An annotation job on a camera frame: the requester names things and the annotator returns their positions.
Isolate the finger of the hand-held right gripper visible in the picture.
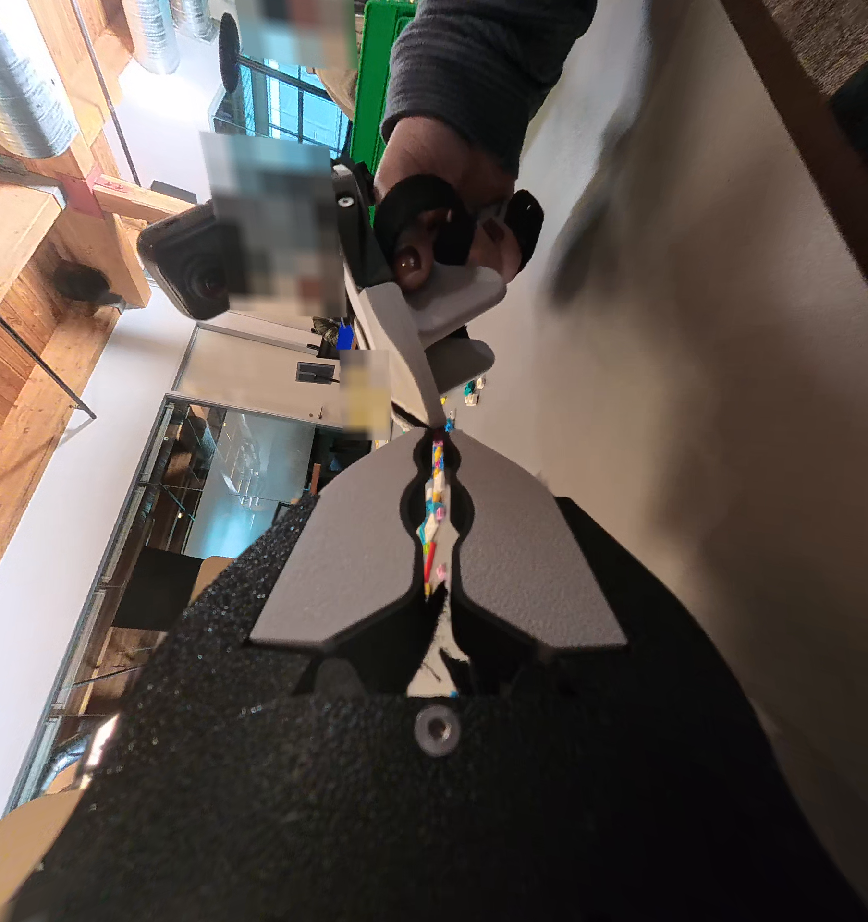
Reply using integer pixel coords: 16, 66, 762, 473
347, 282, 451, 429
425, 337, 497, 388

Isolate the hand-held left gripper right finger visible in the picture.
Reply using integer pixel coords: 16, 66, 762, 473
447, 431, 628, 658

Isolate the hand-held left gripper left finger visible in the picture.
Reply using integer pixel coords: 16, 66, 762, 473
248, 431, 430, 655

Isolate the person's right forearm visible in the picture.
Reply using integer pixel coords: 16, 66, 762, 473
381, 0, 598, 178

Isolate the white desk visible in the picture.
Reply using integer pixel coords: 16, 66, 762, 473
441, 0, 868, 922

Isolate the person's right hand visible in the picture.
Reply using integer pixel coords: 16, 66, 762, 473
372, 114, 523, 291

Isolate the pile of toy bricks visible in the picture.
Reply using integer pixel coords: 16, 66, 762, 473
421, 375, 487, 600

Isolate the large window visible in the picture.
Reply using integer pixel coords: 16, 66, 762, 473
238, 56, 353, 143

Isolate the green plastic crate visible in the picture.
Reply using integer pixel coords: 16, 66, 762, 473
349, 0, 422, 190

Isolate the wooden ceiling beam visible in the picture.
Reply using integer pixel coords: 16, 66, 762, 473
0, 108, 197, 340

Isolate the black dome ceiling camera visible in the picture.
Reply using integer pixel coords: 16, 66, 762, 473
50, 261, 116, 305

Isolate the large silver air duct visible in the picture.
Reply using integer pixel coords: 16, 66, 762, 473
0, 0, 80, 161

